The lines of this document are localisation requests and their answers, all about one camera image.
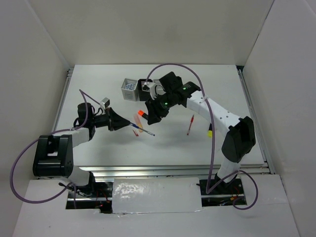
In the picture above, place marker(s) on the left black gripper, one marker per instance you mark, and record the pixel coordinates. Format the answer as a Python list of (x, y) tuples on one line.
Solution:
[(116, 121)]

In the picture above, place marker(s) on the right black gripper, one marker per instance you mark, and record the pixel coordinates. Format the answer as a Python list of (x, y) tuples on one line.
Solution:
[(154, 111)]

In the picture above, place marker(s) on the blue ballpoint pen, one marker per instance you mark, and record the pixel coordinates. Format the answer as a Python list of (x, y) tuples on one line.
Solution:
[(143, 129)]

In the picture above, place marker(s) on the black orange highlighter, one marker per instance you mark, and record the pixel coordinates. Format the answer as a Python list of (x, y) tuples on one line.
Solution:
[(143, 114)]

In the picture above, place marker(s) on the blue patterned tape roll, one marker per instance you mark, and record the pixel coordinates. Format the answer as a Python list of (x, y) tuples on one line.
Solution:
[(130, 86)]

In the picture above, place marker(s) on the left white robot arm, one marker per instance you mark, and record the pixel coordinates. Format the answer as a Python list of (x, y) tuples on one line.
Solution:
[(54, 157)]

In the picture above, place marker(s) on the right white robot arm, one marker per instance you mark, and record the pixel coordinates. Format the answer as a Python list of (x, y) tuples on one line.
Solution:
[(238, 133)]

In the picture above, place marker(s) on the orange pastel highlighter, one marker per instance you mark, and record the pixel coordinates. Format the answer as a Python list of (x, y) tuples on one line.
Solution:
[(138, 122)]

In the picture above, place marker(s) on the black slotted container left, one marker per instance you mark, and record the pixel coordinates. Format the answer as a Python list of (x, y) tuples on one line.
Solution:
[(143, 94)]

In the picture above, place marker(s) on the silver slotted container right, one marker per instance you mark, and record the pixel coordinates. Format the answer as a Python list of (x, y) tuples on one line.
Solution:
[(158, 87)]

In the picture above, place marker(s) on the silver slotted container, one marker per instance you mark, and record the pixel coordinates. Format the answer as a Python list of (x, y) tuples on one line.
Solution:
[(130, 95), (158, 87)]

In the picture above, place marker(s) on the silver slotted container left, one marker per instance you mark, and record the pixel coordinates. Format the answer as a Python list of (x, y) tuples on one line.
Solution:
[(130, 95)]

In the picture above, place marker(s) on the red gel pen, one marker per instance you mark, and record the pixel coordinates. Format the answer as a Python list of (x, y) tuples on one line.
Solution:
[(190, 125)]

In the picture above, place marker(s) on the black yellow highlighter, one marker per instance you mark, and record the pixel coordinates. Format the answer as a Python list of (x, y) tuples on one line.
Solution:
[(210, 131)]

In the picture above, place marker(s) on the silver foil sheet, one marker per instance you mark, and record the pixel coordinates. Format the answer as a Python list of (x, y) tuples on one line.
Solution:
[(156, 195)]

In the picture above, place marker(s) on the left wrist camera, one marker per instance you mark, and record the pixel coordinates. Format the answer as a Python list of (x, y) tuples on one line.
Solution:
[(104, 104)]

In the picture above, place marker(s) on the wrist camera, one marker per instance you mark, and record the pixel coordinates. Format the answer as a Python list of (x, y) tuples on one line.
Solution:
[(150, 87), (104, 104)]

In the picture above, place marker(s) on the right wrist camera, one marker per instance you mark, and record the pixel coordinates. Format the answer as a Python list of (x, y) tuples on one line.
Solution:
[(150, 87)]

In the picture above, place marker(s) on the aluminium rail frame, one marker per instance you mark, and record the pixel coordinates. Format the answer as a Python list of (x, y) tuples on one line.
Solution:
[(121, 154)]

